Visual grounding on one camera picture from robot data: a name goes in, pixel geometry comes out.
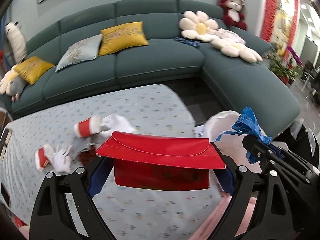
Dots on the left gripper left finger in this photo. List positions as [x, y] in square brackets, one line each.
[51, 217]

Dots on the dark red velvet scrunchie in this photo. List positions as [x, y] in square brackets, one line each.
[85, 157]

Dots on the red teddy bear plush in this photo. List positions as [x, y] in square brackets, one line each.
[232, 13]

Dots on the floral light blue tablecloth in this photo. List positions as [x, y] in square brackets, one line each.
[130, 213]

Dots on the dark green sectional sofa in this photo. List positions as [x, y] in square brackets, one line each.
[236, 83]

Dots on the light blue cushion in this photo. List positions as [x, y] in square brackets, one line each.
[84, 50]

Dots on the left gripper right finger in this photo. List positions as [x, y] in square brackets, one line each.
[240, 182]

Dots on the yellow cushion left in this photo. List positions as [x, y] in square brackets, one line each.
[32, 69]

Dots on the black smartphone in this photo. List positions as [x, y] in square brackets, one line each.
[5, 195]

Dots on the red white cup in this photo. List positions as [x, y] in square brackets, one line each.
[43, 157]
[87, 127]

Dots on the red white cup right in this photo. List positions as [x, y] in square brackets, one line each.
[87, 127]

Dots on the white glove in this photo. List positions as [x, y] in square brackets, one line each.
[61, 158]
[115, 122]

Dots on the potted plant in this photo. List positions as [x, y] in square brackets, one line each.
[287, 66]

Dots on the grey mouse plush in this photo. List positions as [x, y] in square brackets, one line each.
[15, 88]

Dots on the yellow cushion right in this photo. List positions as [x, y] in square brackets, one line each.
[119, 37]

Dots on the red paper envelope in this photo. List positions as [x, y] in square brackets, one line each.
[161, 163]

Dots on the white glove right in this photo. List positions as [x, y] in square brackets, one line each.
[115, 122]

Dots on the red white cup left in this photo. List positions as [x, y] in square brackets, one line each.
[43, 157]

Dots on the white flower pillow right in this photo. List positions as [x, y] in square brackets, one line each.
[198, 26]

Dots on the red printed bag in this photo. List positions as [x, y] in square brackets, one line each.
[18, 222]

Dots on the white glove left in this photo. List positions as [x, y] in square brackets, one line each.
[61, 158]

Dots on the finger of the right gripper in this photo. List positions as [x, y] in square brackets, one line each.
[258, 151]

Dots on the blue patterned cloth on sofa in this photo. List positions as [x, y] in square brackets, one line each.
[195, 44]

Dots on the white long plush toy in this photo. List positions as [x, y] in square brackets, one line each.
[17, 42]

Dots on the yellow cushion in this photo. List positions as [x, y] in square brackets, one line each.
[119, 37]
[32, 69]

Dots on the black notebook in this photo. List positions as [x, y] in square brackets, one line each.
[5, 138]

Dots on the blue plastic wrapper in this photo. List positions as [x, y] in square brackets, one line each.
[247, 124]

